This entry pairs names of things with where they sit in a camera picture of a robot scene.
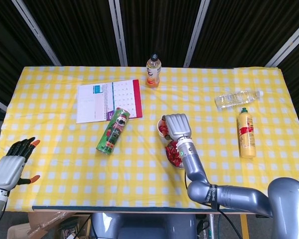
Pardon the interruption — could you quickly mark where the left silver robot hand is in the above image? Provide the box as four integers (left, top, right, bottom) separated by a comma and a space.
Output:
0, 136, 41, 191

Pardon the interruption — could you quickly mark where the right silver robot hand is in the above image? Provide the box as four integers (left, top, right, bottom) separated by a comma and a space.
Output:
160, 114, 192, 141

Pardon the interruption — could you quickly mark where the white paper cup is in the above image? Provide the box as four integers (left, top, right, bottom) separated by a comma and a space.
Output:
156, 119, 170, 139

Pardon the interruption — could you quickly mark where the round metal plate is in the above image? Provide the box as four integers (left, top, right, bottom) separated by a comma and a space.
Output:
165, 139, 185, 170

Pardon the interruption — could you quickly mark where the orange drink bottle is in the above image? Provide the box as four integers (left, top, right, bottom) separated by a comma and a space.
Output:
146, 52, 162, 88

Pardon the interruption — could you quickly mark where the clear plastic water bottle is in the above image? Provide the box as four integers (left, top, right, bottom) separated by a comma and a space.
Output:
214, 90, 264, 109

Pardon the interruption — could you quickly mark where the brown cardboard box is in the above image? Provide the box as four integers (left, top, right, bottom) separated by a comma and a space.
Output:
7, 211, 90, 239

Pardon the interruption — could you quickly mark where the yellow white checked tablecloth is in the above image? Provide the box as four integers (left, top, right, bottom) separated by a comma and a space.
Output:
0, 65, 299, 212

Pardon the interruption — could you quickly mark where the green Pringles can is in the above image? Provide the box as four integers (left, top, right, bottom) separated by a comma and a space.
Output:
96, 107, 131, 156

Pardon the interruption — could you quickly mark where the yellow squeeze bottle green cap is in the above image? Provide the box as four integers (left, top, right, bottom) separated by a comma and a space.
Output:
236, 107, 257, 159

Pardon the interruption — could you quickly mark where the spiral notebook with red cover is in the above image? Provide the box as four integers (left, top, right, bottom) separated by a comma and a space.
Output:
76, 79, 143, 124

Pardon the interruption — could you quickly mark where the wooden table board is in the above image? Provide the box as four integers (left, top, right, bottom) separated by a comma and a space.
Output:
32, 205, 215, 215

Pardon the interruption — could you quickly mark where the grey robot torso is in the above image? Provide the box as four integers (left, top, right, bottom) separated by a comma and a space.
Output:
91, 213, 197, 239

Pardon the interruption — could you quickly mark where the grey metal table leg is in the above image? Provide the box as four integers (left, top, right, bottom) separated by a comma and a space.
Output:
208, 214, 220, 239

